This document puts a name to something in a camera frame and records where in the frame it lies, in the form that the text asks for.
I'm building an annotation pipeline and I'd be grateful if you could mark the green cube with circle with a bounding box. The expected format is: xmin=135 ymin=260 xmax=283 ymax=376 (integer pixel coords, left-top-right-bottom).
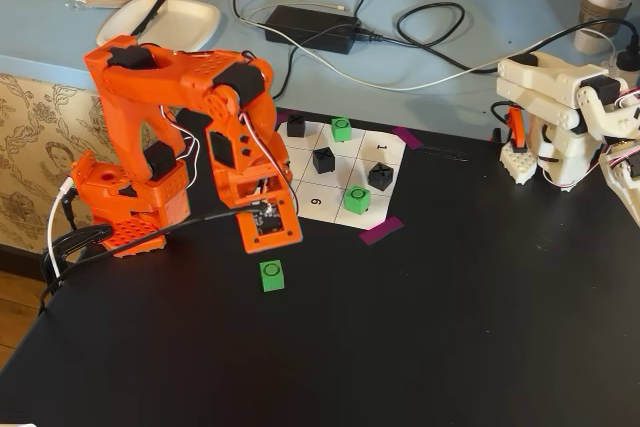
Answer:
xmin=329 ymin=116 xmax=353 ymax=142
xmin=258 ymin=259 xmax=286 ymax=293
xmin=342 ymin=185 xmax=371 ymax=214

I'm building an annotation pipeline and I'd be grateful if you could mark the purple tape strip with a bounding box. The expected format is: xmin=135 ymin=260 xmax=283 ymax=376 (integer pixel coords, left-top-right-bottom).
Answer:
xmin=392 ymin=125 xmax=424 ymax=150
xmin=358 ymin=215 xmax=405 ymax=247

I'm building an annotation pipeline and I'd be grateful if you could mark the long white cable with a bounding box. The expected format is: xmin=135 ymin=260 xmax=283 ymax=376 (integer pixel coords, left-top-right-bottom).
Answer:
xmin=238 ymin=0 xmax=619 ymax=93

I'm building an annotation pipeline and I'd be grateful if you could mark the black table clamp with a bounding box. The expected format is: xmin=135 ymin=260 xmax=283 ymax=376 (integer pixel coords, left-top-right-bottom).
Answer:
xmin=42 ymin=224 xmax=114 ymax=298

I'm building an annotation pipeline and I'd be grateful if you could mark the white square plate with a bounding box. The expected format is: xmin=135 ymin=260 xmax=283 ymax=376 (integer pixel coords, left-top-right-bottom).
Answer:
xmin=95 ymin=0 xmax=222 ymax=54

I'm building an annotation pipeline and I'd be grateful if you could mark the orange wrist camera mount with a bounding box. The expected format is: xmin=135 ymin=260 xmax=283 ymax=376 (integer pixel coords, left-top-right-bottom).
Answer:
xmin=234 ymin=196 xmax=304 ymax=254

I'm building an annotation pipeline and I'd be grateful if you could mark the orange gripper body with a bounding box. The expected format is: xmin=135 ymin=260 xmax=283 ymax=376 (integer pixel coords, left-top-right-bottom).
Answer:
xmin=213 ymin=159 xmax=296 ymax=213

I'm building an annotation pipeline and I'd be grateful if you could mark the thick black power cord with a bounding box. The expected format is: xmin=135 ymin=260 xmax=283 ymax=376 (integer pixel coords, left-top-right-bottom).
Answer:
xmin=355 ymin=1 xmax=501 ymax=73

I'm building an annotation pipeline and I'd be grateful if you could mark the white paper grid sheet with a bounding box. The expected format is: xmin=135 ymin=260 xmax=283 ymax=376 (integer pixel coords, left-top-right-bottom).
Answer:
xmin=273 ymin=114 xmax=407 ymax=226

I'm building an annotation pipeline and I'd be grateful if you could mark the small orange printed part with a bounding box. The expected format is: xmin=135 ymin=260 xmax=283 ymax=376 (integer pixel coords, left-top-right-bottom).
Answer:
xmin=504 ymin=104 xmax=529 ymax=154

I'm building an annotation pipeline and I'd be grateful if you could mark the white brick block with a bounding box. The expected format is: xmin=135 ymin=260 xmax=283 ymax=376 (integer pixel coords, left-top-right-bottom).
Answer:
xmin=501 ymin=141 xmax=539 ymax=186

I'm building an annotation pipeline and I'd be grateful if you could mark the black plastic utensil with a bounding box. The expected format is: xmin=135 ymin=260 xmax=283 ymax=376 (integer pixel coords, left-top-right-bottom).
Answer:
xmin=130 ymin=0 xmax=170 ymax=41

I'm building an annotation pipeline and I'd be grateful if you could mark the black power adapter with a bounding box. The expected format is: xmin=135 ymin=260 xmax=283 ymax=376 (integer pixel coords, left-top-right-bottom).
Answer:
xmin=263 ymin=4 xmax=362 ymax=55

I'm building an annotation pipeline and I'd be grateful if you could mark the black camera cable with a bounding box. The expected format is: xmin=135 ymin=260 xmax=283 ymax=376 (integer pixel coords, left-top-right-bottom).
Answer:
xmin=37 ymin=204 xmax=271 ymax=316

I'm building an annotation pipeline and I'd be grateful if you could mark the white USB cable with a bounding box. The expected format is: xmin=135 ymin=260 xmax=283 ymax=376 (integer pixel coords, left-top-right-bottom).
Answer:
xmin=47 ymin=179 xmax=76 ymax=281

